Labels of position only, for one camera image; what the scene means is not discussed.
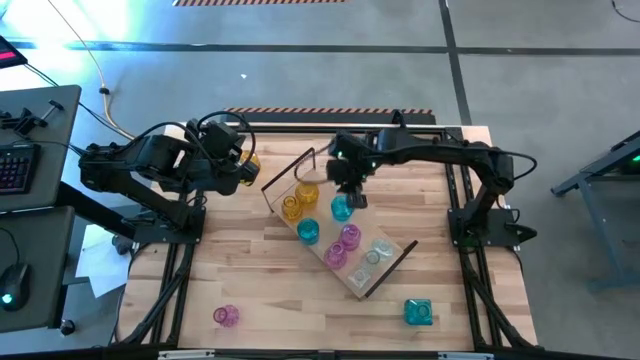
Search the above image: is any squat yellow glass vase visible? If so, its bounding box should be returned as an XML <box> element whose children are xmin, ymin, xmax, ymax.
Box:
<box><xmin>294</xmin><ymin>180</ymin><xmax>320</xmax><ymax>209</ymax></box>

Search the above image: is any tall yellow ribbed glass vase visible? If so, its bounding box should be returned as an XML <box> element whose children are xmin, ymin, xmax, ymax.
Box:
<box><xmin>280</xmin><ymin>194</ymin><xmax>304</xmax><ymax>224</ymax></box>

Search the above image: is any grey desk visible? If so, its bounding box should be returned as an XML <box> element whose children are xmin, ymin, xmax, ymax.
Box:
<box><xmin>0</xmin><ymin>204</ymin><xmax>76</xmax><ymax>335</ymax></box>
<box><xmin>0</xmin><ymin>83</ymin><xmax>83</xmax><ymax>214</ymax></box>

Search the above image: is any cream floor cable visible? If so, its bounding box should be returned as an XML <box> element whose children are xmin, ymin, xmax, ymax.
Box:
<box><xmin>47</xmin><ymin>0</ymin><xmax>139</xmax><ymax>141</ymax></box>

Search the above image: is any grey desk leg frame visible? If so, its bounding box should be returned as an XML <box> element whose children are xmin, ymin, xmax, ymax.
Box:
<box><xmin>553</xmin><ymin>128</ymin><xmax>640</xmax><ymax>294</ymax></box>

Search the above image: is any black keyboard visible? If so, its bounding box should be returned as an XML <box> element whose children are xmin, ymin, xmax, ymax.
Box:
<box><xmin>0</xmin><ymin>143</ymin><xmax>42</xmax><ymax>196</ymax></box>

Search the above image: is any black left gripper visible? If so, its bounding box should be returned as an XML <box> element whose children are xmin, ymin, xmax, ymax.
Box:
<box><xmin>194</xmin><ymin>144</ymin><xmax>261</xmax><ymax>196</ymax></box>

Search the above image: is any black desk clamp mount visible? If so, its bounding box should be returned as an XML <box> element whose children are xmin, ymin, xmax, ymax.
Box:
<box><xmin>0</xmin><ymin>98</ymin><xmax>65</xmax><ymax>137</ymax></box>

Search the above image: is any pink ribbed glass vase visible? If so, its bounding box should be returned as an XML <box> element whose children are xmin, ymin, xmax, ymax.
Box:
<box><xmin>338</xmin><ymin>223</ymin><xmax>363</xmax><ymax>252</ymax></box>

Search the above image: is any wooden shelf with black legs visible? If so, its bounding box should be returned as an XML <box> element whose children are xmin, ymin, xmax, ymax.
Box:
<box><xmin>259</xmin><ymin>146</ymin><xmax>420</xmax><ymax>301</ymax></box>

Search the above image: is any small clear glass vase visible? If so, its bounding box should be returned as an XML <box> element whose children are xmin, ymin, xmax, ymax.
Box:
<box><xmin>372</xmin><ymin>238</ymin><xmax>395</xmax><ymax>261</ymax></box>

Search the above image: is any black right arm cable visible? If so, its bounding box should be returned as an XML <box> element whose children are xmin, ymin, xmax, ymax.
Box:
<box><xmin>293</xmin><ymin>142</ymin><xmax>341</xmax><ymax>185</ymax></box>

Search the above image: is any tall pink glass vase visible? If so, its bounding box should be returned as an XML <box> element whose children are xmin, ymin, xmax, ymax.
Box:
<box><xmin>322</xmin><ymin>241</ymin><xmax>349</xmax><ymax>271</ymax></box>

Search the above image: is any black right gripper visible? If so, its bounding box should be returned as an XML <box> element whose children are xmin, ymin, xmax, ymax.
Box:
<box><xmin>328</xmin><ymin>130</ymin><xmax>381</xmax><ymax>210</ymax></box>

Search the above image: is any small teal glass vase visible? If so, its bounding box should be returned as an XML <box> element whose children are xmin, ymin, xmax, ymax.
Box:
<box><xmin>330</xmin><ymin>194</ymin><xmax>355</xmax><ymax>223</ymax></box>

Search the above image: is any black hazard-striped floor mat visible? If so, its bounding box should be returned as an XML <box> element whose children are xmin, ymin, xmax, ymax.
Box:
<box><xmin>219</xmin><ymin>106</ymin><xmax>437</xmax><ymax>126</ymax></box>

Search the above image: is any white bracket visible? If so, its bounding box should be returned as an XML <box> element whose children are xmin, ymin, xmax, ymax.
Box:
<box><xmin>438</xmin><ymin>351</ymin><xmax>494</xmax><ymax>360</ymax></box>
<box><xmin>158</xmin><ymin>349</ymin><xmax>216</xmax><ymax>360</ymax></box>

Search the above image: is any black support beam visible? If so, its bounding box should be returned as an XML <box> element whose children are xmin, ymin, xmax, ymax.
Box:
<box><xmin>54</xmin><ymin>182</ymin><xmax>151</xmax><ymax>241</ymax></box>

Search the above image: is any black device with red screen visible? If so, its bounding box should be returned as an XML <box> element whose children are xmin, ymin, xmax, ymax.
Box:
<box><xmin>0</xmin><ymin>34</ymin><xmax>30</xmax><ymax>70</ymax></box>

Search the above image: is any small yellow glass bottle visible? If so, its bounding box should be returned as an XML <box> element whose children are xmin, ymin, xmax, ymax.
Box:
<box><xmin>240</xmin><ymin>149</ymin><xmax>262</xmax><ymax>176</ymax></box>

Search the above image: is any pink scalloped glass vase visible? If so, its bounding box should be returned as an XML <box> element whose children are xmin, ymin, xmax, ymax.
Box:
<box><xmin>212</xmin><ymin>304</ymin><xmax>240</xmax><ymax>329</ymax></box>

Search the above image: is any tall teal glass bottle vase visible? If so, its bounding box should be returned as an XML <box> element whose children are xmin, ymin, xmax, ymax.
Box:
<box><xmin>296</xmin><ymin>217</ymin><xmax>321</xmax><ymax>246</ymax></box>

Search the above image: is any white paper sheet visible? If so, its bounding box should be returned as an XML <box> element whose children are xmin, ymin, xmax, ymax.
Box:
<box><xmin>74</xmin><ymin>223</ymin><xmax>132</xmax><ymax>300</ymax></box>

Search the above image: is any square teal glass vase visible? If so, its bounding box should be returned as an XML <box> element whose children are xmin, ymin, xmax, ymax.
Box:
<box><xmin>403</xmin><ymin>298</ymin><xmax>435</xmax><ymax>327</ymax></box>

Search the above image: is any black computer mouse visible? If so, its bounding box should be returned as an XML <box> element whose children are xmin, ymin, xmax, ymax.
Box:
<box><xmin>0</xmin><ymin>262</ymin><xmax>30</xmax><ymax>313</ymax></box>

